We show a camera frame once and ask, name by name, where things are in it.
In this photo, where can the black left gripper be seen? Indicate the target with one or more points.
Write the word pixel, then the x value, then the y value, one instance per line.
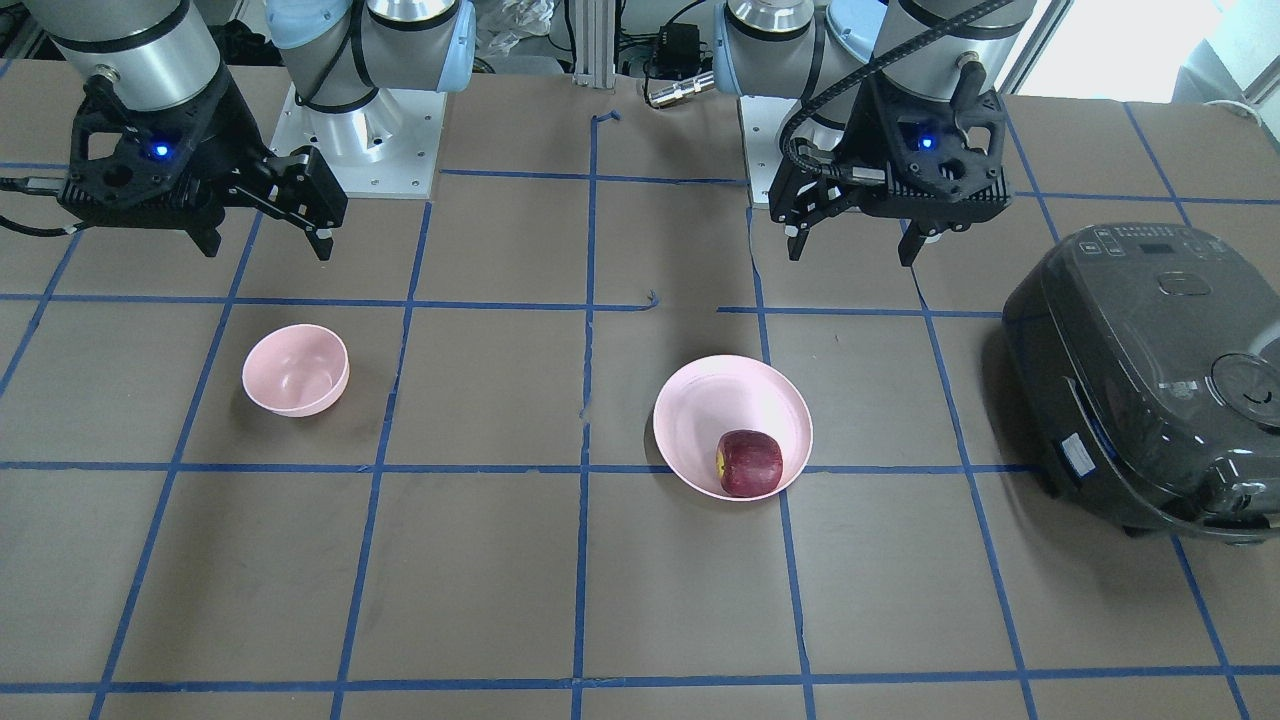
pixel 862 130

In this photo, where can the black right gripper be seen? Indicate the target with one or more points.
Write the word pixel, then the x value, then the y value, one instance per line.
pixel 224 127

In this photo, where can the pink bowl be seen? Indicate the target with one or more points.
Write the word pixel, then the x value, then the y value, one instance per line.
pixel 298 370

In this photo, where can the red apple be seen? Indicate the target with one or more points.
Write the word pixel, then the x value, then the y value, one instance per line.
pixel 749 463

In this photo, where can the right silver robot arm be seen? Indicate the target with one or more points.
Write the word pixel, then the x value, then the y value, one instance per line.
pixel 339 54

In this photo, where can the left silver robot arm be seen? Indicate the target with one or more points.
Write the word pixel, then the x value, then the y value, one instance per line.
pixel 821 54

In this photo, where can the pink plate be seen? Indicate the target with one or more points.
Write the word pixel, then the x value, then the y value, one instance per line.
pixel 717 394

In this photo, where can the black power adapter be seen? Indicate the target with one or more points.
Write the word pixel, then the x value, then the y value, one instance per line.
pixel 677 48

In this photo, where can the dark grey rice cooker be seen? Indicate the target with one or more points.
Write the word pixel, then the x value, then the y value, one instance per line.
pixel 1148 356

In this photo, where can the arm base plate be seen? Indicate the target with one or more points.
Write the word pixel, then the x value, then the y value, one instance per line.
pixel 762 119
pixel 386 150

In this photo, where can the silver cable connector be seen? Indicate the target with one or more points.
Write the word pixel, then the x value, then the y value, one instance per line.
pixel 680 91

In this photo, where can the aluminium frame post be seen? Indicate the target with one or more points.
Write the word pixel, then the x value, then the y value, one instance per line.
pixel 594 41

